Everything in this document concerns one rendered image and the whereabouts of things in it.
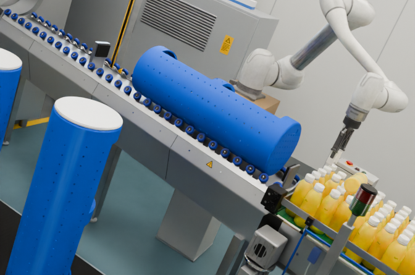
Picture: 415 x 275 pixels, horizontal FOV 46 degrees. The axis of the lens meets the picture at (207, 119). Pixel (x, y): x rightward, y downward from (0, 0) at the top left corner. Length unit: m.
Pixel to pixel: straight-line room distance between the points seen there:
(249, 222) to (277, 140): 0.42
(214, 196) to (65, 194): 0.73
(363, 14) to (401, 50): 2.31
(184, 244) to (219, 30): 1.70
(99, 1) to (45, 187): 2.71
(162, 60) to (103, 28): 2.04
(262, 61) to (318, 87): 2.26
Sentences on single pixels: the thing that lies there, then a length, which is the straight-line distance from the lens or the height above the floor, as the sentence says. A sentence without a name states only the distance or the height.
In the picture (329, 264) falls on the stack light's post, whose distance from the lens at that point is 1.90.
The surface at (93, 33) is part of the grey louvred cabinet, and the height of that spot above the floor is 0.73.
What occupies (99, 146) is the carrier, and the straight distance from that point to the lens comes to 1.95.
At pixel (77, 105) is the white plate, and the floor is 1.04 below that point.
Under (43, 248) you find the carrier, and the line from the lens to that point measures 2.20.
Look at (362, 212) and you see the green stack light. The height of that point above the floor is 1.18.
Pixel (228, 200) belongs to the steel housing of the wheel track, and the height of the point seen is 0.78.
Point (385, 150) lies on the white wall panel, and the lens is 5.01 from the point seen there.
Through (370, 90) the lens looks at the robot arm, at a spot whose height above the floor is 1.50.
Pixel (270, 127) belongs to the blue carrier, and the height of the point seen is 1.19.
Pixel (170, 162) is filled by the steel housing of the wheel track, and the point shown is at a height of 0.76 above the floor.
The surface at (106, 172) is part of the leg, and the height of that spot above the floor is 0.36.
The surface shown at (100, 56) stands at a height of 1.01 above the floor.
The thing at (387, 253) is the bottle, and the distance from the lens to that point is 2.03.
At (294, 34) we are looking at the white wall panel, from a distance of 5.04.
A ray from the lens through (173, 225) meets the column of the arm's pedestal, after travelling 3.18.
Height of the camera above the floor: 1.81
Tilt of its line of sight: 19 degrees down
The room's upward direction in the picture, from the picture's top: 22 degrees clockwise
